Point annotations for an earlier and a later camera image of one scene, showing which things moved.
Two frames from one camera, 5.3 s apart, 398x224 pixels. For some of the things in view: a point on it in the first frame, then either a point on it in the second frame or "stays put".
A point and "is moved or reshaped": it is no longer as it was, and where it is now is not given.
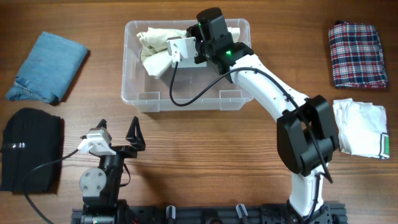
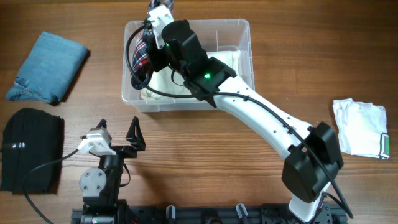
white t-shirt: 362,129 stays put
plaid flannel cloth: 357,58 -> 141,61
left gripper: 137,142 stays put
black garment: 30,137 stays put
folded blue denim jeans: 49,70 stays put
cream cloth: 155,56 is moved or reshaped
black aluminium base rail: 221,214 stays put
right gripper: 194,30 -> 158,62
